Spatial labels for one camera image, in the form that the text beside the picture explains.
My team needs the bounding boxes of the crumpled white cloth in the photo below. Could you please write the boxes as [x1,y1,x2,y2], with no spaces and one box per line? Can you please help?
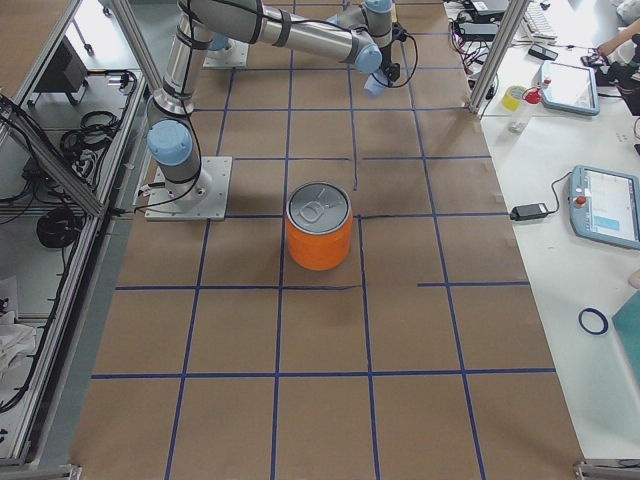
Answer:
[0,277,36,371]

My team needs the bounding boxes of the blue teach pendant near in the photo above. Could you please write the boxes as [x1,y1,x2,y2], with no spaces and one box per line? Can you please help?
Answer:
[568,165,639,250]

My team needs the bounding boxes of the red-capped squeeze bottle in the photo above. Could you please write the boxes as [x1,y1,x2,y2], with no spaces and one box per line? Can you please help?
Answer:
[508,85,542,134]

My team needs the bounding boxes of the aluminium frame post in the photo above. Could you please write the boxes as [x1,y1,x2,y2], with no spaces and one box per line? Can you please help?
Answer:
[468,0,528,114]

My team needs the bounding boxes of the orange can-shaped container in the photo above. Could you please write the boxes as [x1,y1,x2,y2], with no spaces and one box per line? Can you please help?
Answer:
[285,181,353,271]

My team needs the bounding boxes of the translucent white plastic cup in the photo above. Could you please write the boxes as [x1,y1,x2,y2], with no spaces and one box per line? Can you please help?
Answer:
[364,70,389,99]

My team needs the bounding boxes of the green cutting mat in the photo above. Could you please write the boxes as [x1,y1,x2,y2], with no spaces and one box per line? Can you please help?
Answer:
[613,291,640,368]

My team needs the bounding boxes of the coiled black cables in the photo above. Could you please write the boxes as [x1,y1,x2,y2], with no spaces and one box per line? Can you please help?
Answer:
[59,110,124,161]

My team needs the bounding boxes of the blue teach pendant far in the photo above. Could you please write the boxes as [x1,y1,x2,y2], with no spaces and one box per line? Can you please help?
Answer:
[538,60,600,116]

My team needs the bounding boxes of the blue teach pendant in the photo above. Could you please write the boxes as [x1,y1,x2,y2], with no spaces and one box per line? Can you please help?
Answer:
[568,165,639,250]
[538,60,600,116]

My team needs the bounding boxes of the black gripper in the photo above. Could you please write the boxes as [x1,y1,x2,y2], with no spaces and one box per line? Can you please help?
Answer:
[380,22,408,84]

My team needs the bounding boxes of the yellow tape roll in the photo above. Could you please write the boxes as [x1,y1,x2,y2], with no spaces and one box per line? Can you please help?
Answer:
[501,85,527,112]

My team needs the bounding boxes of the blue tape ring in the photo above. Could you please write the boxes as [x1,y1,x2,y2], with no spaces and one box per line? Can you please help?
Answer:
[578,307,609,336]

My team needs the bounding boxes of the black power adapter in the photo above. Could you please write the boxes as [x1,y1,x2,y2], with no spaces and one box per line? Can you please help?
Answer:
[509,203,550,221]

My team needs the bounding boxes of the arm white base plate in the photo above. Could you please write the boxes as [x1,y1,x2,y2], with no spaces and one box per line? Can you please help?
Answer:
[203,39,249,69]
[144,156,232,222]

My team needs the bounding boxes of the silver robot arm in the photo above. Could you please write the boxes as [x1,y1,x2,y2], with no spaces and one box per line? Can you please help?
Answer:
[147,1,401,210]

